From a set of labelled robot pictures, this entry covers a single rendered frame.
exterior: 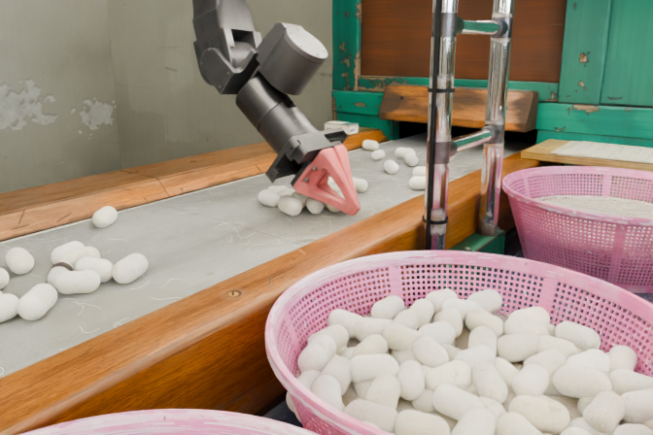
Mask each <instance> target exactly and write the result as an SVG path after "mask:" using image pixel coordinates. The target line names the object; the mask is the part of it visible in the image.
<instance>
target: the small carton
mask: <svg viewBox="0 0 653 435"><path fill-rule="evenodd" d="M339 127H342V128H343V130H344V131H345V132H346V133H347V134H348V135H350V134H355V133H358V132H359V124H358V123H355V122H345V121H330V122H325V130H329V129H334V128H339Z"/></svg>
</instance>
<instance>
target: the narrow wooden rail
mask: <svg viewBox="0 0 653 435"><path fill-rule="evenodd" d="M564 164H565V163H559V162H550V161H541V160H533V159H525V158H521V151H519V152H516V153H514V154H512V155H510V156H507V157H506V158H504V159H503V160H502V168H501V181H500V195H499V207H498V227H499V228H500V229H501V230H504V231H505V238H506V237H507V236H508V235H510V234H511V233H512V232H514V231H515V230H516V229H517V228H516V224H515V221H514V217H513V214H512V210H511V207H510V203H509V199H508V195H507V194H506V193H505V192H504V191H503V189H502V180H503V178H504V177H505V176H507V175H508V174H510V173H513V172H516V171H520V170H524V169H530V168H537V167H548V166H564ZM481 175H482V168H481V169H478V170H476V171H474V172H472V173H469V174H467V175H465V176H462V177H460V178H458V179H456V180H453V181H451V182H449V183H448V201H447V217H448V222H447V223H446V238H445V250H446V251H447V250H449V249H450V248H452V247H453V246H455V245H456V244H457V243H459V242H460V241H462V240H463V239H465V238H466V237H468V236H470V235H471V234H473V233H474V232H476V231H477V230H478V219H479V204H480V189H481ZM424 206H425V194H424V193H423V194H421V195H419V196H416V197H414V198H412V199H409V200H407V201H405V202H403V203H400V204H398V205H396V206H393V207H391V208H390V209H387V210H385V211H383V212H381V213H378V214H376V215H374V216H371V217H368V218H366V219H363V220H361V221H359V222H356V223H354V224H352V225H350V226H347V227H345V228H343V229H340V230H338V231H336V232H333V233H331V234H329V235H327V236H325V237H323V238H321V239H318V240H316V241H314V242H312V243H309V244H307V245H305V246H302V247H300V248H298V249H296V250H293V251H290V252H287V253H285V254H283V255H280V256H278V257H276V258H274V259H271V260H269V261H267V262H264V263H262V264H260V265H259V266H256V267H254V268H252V269H249V270H247V271H245V272H243V273H240V274H238V275H236V276H233V277H231V278H229V279H227V280H224V281H222V282H220V283H217V284H214V285H211V286H209V287H207V288H205V289H202V290H200V291H198V292H195V293H194V294H192V295H190V296H187V297H185V298H183V299H180V300H178V301H176V302H174V303H171V304H169V305H167V306H164V307H162V308H160V309H157V310H155V311H153V312H151V313H148V314H146V315H144V316H141V317H139V318H137V319H134V320H132V321H130V322H127V323H125V324H123V325H121V326H118V327H116V328H114V329H111V330H109V331H107V332H104V333H102V334H100V335H98V336H95V337H93V338H91V339H88V340H86V341H84V342H82V343H79V344H78V345H76V346H73V347H71V348H69V349H67V350H64V351H61V352H58V353H56V354H54V355H51V356H49V357H47V358H45V359H42V360H40V361H38V362H35V363H33V364H31V365H29V366H26V367H24V368H22V369H19V370H17V371H15V372H14V373H11V374H9V375H7V376H4V377H2V378H0V435H18V434H22V433H25V432H29V431H32V430H35V429H39V428H43V427H47V426H51V425H55V424H59V423H62V422H66V421H71V420H76V419H81V418H90V417H96V416H102V415H108V414H115V413H123V412H132V411H143V410H158V409H200V410H215V411H226V412H233V413H240V414H247V415H252V416H257V417H263V416H264V415H266V414H267V413H268V412H270V411H271V410H272V409H274V408H275V407H276V406H278V405H279V404H281V403H282V402H283V401H285V400H286V396H287V392H288V391H287V390H286V389H285V388H284V387H283V385H282V384H281V383H280V381H279V380H278V378H277V377H276V375H275V373H274V372H273V370H272V368H271V366H270V363H269V361H268V358H267V354H266V350H265V325H266V321H267V318H268V315H269V313H270V311H271V309H272V307H273V305H274V304H275V302H276V301H277V300H278V298H279V297H280V296H281V295H282V294H283V293H284V292H285V291H286V290H287V289H288V288H289V287H291V286H292V285H293V284H295V283H296V282H298V281H300V280H301V279H303V278H305V277H306V276H308V275H310V274H312V273H314V272H316V271H319V270H321V269H323V268H326V267H328V266H330V265H333V264H336V263H340V262H343V261H347V260H351V259H355V258H359V257H364V256H369V255H374V254H380V253H388V252H397V251H422V250H423V228H424V223H423V222H422V216H423V215H424Z"/></svg>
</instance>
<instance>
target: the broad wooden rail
mask: <svg viewBox="0 0 653 435"><path fill-rule="evenodd" d="M364 140H372V141H376V142H377V143H378V144H381V143H385V142H389V141H390V140H389V139H388V138H387V137H386V135H385V134H384V133H383V131H382V130H381V129H379V128H370V127H360V126H359V132H358V133H355V134H350V135H348V138H347V139H346V140H345V142H344V143H343V144H342V145H343V146H344V147H345V148H346V149H347V151H354V150H358V149H362V142H363V141H364ZM277 155H278V154H277V153H276V152H275V151H274V150H273V149H272V148H271V147H270V146H269V145H268V143H267V142H261V143H256V144H251V145H246V146H241V147H236V148H231V149H226V150H221V151H212V152H207V153H202V154H198V155H193V156H188V157H183V158H178V159H172V160H167V161H162V162H158V163H153V164H148V165H143V166H138V167H133V168H128V169H123V170H118V171H114V172H109V173H104V174H98V175H93V176H88V177H83V178H78V179H74V180H69V181H64V182H59V183H54V184H45V185H40V186H35V187H30V188H25V189H20V190H15V191H10V192H5V193H0V242H4V241H8V240H11V239H14V238H18V237H22V236H26V235H30V234H33V233H37V232H41V231H45V230H49V229H53V228H56V227H59V226H63V225H67V224H71V223H75V222H79V221H82V220H86V219H90V218H92V217H93V215H94V213H96V212H97V211H99V210H100V209H102V208H103V207H106V206H110V207H113V208H114V209H116V211H117V212H119V211H123V210H127V209H130V208H134V207H138V206H142V205H146V204H150V203H153V202H156V201H160V200H164V199H168V198H172V197H175V196H179V195H183V194H187V193H191V192H195V191H198V190H201V189H205V188H209V187H213V186H217V185H221V184H227V183H231V182H235V181H239V180H243V179H247V178H250V177H253V176H257V175H261V174H265V173H266V171H267V170H268V168H269V167H270V166H271V164H272V163H273V161H274V160H275V158H276V157H277Z"/></svg>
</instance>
